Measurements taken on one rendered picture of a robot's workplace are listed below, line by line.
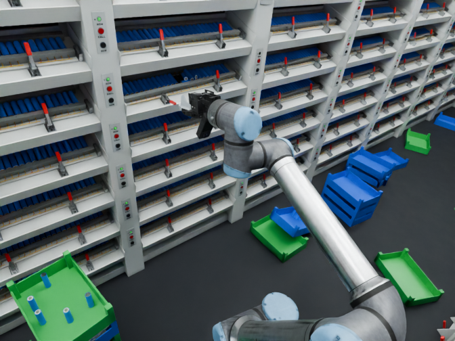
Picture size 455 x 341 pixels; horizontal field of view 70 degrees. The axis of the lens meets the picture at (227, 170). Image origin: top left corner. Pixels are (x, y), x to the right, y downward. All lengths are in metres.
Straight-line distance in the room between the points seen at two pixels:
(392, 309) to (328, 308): 1.01
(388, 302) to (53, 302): 1.01
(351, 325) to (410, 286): 1.37
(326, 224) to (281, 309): 0.54
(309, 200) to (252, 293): 0.96
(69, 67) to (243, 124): 0.60
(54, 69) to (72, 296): 0.75
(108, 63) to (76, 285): 0.77
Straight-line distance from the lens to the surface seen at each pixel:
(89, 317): 1.22
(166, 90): 1.39
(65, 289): 1.30
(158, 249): 1.91
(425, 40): 3.15
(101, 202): 1.47
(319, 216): 0.93
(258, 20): 1.51
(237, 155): 0.96
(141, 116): 1.32
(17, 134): 1.24
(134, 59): 1.25
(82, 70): 1.18
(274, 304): 1.37
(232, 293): 1.80
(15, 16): 1.11
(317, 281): 1.95
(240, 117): 0.91
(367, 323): 0.83
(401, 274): 2.19
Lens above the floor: 1.51
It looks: 37 degrees down
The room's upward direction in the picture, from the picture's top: 5 degrees clockwise
